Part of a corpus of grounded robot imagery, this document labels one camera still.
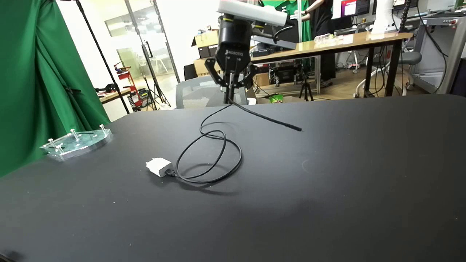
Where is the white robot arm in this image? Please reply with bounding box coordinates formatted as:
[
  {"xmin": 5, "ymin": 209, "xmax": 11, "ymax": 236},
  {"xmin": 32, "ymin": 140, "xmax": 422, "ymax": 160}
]
[{"xmin": 205, "ymin": 0, "xmax": 288, "ymax": 91}]

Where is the green backdrop curtain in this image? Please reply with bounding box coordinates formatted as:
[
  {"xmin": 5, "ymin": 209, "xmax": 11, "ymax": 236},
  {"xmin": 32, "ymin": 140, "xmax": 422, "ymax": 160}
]
[{"xmin": 0, "ymin": 0, "xmax": 109, "ymax": 177}]

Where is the white charger with black cable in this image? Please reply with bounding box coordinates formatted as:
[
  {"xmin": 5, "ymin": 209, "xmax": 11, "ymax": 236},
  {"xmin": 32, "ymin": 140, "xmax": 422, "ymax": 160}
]
[{"xmin": 144, "ymin": 101, "xmax": 303, "ymax": 187}]

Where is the wooden office desk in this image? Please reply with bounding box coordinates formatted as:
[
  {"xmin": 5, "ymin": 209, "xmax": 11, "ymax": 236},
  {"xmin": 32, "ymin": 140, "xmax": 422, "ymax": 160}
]
[{"xmin": 250, "ymin": 32, "xmax": 410, "ymax": 96}]

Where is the black camera tripod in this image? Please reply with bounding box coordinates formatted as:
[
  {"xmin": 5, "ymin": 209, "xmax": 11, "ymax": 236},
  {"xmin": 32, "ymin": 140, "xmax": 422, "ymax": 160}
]
[{"xmin": 298, "ymin": 73, "xmax": 313, "ymax": 102}]

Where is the clear acrylic plate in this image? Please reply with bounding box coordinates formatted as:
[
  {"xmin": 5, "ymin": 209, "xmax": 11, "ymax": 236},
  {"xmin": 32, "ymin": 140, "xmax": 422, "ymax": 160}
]
[{"xmin": 40, "ymin": 124, "xmax": 112, "ymax": 162}]

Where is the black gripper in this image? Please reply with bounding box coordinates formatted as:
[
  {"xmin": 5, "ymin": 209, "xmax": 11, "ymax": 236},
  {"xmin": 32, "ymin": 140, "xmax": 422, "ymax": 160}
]
[{"xmin": 203, "ymin": 16, "xmax": 257, "ymax": 89}]

